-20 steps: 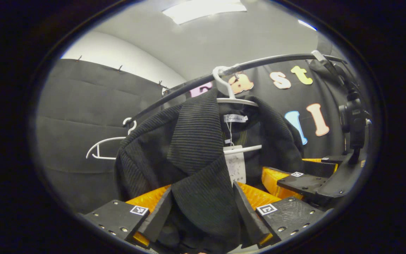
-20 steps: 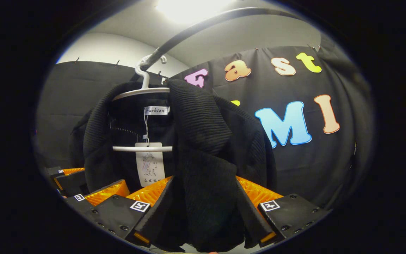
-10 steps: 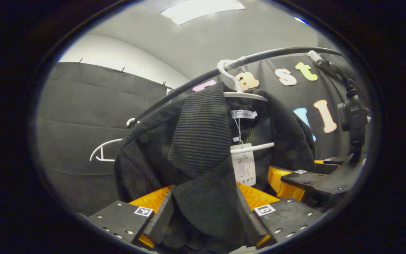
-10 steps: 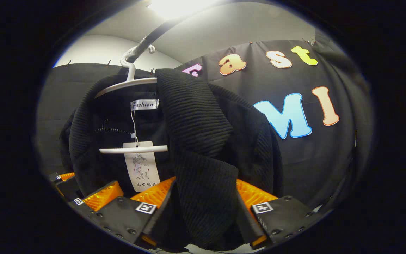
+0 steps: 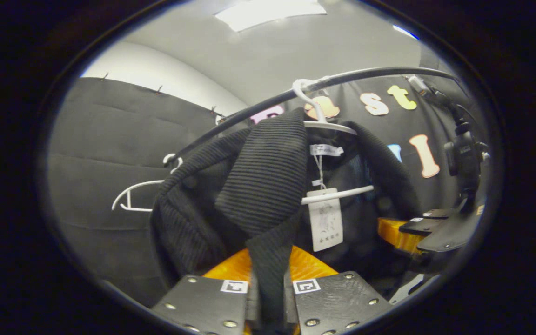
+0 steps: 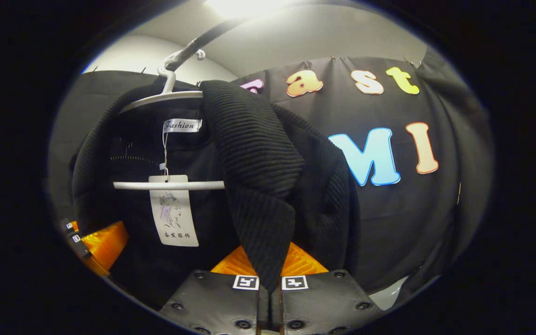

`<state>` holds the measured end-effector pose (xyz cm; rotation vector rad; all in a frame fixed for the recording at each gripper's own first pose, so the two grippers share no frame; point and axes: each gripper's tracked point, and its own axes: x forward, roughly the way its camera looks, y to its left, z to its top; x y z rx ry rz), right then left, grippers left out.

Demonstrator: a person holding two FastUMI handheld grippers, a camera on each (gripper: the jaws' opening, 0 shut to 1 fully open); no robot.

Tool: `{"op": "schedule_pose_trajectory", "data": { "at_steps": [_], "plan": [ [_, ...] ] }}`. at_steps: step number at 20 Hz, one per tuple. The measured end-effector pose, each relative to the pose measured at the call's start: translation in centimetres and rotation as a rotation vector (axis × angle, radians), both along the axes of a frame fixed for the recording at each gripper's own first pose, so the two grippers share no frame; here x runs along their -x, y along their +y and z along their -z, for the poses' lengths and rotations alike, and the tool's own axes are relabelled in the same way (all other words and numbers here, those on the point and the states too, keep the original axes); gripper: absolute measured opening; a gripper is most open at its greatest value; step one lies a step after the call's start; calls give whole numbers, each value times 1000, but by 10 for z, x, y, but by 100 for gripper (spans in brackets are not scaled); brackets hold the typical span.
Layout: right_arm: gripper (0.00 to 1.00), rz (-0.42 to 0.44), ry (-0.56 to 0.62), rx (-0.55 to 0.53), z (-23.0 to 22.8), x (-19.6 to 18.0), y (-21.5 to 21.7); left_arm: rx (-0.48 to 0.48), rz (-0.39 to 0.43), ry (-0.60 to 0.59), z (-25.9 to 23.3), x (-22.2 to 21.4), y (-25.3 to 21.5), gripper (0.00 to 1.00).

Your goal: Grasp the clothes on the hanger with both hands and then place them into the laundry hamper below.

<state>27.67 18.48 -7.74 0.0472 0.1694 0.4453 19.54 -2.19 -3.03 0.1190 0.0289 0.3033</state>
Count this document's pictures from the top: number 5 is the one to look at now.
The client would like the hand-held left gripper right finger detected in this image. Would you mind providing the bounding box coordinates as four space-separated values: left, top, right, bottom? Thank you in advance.
283 245 392 335

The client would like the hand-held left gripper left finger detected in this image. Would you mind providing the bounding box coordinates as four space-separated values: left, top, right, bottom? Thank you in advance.
151 248 254 335

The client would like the black ribbed jacket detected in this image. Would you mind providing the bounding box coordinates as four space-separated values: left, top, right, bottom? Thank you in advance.
149 108 422 335

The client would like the white plastic hanger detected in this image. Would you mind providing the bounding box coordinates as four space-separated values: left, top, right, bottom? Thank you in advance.
292 78 375 205
111 153 184 213

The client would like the black clothes rack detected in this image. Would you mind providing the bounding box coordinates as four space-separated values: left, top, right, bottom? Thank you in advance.
163 67 464 168

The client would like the white board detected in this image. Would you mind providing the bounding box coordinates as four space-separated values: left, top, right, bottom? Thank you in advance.
389 274 441 304

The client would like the white garment hang tag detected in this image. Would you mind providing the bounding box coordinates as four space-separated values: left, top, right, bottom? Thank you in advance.
306 188 344 252

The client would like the small ceiling light panel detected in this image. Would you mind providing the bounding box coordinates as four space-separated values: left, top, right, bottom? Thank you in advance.
393 24 418 40

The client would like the black backdrop cloth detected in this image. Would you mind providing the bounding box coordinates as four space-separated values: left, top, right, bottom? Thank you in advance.
47 77 482 308

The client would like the large ceiling light panel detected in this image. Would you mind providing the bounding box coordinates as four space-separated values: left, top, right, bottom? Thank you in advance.
214 0 328 32

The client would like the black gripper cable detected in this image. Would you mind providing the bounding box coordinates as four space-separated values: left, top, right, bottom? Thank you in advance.
407 74 471 135

